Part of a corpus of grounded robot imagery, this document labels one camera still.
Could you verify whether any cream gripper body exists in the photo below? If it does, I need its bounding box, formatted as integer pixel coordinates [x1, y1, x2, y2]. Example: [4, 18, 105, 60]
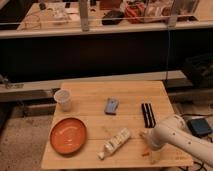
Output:
[139, 131, 161, 164]

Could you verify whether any orange pepper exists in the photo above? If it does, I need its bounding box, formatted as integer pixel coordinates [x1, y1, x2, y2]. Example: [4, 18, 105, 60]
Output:
[142, 147, 150, 157]

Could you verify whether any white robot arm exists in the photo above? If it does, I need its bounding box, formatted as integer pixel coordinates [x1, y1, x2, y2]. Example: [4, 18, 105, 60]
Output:
[139, 115, 213, 168]

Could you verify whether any orange ceramic bowl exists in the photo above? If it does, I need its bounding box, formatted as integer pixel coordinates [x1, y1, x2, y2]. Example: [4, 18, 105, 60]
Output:
[50, 118, 87, 155]

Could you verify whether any black striped rectangular case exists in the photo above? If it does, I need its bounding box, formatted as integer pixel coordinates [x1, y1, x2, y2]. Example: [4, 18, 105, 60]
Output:
[141, 103, 156, 128]

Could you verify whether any white plastic bottle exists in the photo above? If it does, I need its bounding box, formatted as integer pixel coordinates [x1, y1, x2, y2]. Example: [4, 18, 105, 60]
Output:
[98, 128, 131, 160]

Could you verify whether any black power box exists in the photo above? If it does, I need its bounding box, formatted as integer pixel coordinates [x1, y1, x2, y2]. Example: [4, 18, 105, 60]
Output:
[187, 118, 212, 138]

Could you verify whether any blue grey sponge block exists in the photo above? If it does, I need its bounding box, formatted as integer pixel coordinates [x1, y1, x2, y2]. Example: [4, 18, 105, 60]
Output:
[104, 98, 119, 115]

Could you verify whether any translucent plastic cup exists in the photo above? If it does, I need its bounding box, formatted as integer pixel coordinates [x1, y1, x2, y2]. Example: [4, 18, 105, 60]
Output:
[54, 89, 71, 111]

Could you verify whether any orange red items pile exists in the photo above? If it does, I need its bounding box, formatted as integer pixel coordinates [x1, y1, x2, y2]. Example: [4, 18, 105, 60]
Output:
[124, 3, 145, 24]

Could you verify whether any black bag on shelf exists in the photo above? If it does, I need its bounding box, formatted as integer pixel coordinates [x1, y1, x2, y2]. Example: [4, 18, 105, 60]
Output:
[102, 10, 124, 25]

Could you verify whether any metal rail beam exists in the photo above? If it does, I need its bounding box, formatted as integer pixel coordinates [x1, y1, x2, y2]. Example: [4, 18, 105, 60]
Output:
[0, 70, 189, 102]

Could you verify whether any grey vertical post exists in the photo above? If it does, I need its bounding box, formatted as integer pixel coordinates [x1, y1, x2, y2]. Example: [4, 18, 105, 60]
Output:
[78, 0, 89, 32]

